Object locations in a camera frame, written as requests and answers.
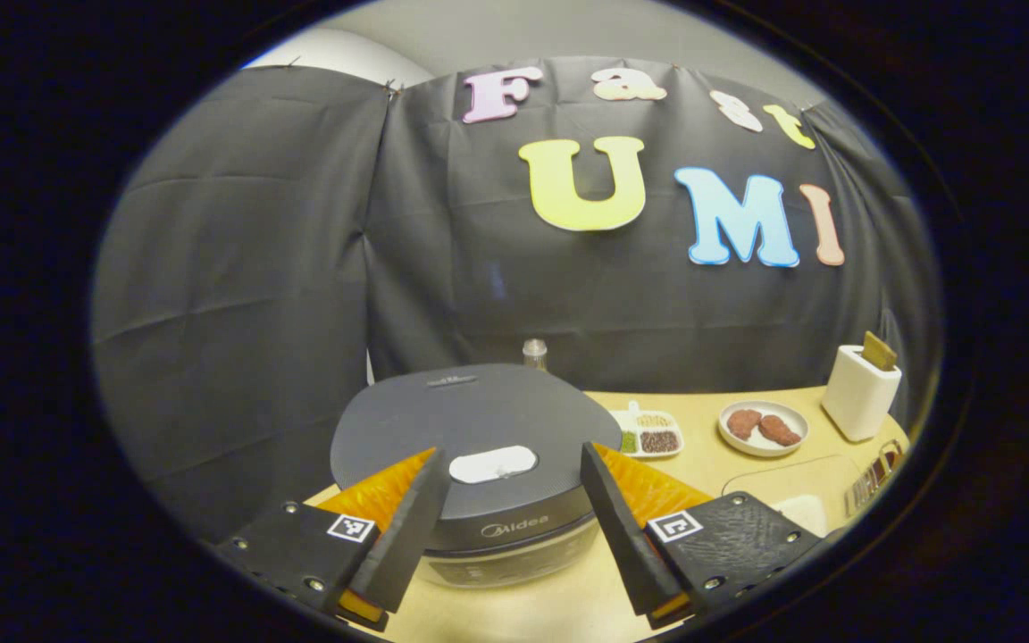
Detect white round plate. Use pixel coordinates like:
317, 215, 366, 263
717, 399, 810, 459

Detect brown toast slice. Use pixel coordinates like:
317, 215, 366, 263
863, 331, 898, 372

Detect clear glass tray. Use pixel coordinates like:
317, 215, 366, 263
723, 454, 864, 537

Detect white toaster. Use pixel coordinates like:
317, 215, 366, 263
821, 344, 903, 443

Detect white divided bean dish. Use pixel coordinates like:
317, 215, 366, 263
611, 401, 685, 460

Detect metal wire chopstick holder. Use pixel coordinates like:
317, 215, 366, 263
843, 439, 907, 519

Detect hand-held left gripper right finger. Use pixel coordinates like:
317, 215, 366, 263
580, 441, 828, 630

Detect grey and silver rice cooker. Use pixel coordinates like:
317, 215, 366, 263
330, 363, 623, 590

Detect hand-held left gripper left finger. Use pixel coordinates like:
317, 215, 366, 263
215, 447, 453, 630

